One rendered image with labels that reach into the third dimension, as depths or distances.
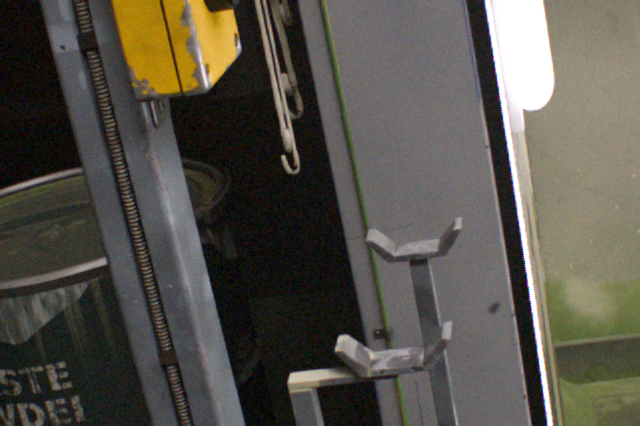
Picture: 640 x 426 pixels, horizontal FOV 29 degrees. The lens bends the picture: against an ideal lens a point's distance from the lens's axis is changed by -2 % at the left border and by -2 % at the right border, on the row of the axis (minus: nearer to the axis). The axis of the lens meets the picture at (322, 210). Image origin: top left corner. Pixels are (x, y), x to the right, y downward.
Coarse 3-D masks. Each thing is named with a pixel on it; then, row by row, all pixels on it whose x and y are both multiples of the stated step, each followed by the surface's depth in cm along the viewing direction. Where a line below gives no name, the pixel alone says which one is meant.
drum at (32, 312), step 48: (0, 192) 229; (0, 288) 181; (48, 288) 182; (96, 288) 184; (240, 288) 209; (0, 336) 184; (48, 336) 184; (96, 336) 186; (240, 336) 206; (0, 384) 188; (48, 384) 187; (96, 384) 188; (240, 384) 203
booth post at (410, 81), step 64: (384, 0) 134; (448, 0) 133; (320, 64) 137; (384, 64) 136; (448, 64) 135; (384, 128) 139; (448, 128) 138; (384, 192) 142; (448, 192) 141; (448, 256) 143; (448, 320) 146; (512, 320) 145; (384, 384) 150; (512, 384) 148
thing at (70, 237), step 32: (32, 192) 231; (64, 192) 228; (192, 192) 212; (0, 224) 218; (32, 224) 213; (64, 224) 210; (96, 224) 206; (0, 256) 200; (32, 256) 197; (64, 256) 194; (96, 256) 191
